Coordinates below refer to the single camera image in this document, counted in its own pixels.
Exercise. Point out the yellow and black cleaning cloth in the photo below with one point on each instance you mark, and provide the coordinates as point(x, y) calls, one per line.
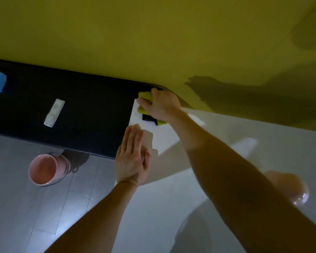
point(144, 96)

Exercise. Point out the black cabinet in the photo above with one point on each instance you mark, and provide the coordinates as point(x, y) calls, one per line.
point(94, 110)

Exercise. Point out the person's left thumb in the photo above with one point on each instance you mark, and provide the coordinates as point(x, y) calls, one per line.
point(147, 159)

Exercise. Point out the person's left little finger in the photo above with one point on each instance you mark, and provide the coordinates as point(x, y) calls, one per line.
point(118, 153)

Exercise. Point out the person's right hand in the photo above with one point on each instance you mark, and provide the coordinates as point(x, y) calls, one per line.
point(163, 105)

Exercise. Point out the person's right thumb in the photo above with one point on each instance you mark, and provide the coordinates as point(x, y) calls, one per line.
point(144, 104)

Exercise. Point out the pink bucket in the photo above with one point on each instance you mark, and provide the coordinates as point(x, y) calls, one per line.
point(46, 169)

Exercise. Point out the person's right forearm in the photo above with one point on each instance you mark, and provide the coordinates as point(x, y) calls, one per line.
point(239, 187)

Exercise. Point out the white remote control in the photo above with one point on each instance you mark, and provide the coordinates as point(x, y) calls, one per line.
point(54, 113)

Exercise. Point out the person's left hand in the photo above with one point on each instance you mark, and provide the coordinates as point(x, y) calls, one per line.
point(130, 165)

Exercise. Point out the person's left middle finger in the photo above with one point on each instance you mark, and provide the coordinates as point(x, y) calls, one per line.
point(133, 138)

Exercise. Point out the person's left forearm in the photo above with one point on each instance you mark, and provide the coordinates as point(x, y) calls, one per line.
point(100, 221)

